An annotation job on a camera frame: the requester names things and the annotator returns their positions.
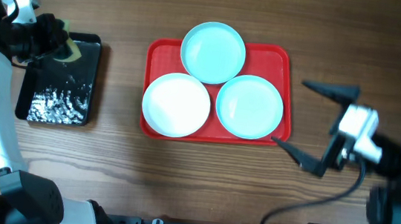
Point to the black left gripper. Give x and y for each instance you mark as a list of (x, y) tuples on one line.
[(50, 25)]

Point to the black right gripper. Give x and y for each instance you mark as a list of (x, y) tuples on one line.
[(341, 93)]

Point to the green yellow sponge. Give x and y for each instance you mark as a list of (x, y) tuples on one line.
[(68, 51)]

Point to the light blue plate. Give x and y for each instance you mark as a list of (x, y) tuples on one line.
[(213, 52), (249, 107)]

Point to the white plate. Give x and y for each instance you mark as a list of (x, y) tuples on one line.
[(176, 105)]

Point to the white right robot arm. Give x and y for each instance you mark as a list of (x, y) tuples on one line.
[(384, 203)]

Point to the black water tray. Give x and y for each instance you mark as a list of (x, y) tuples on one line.
[(61, 93)]

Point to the red plastic tray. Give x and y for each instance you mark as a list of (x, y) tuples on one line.
[(264, 60)]

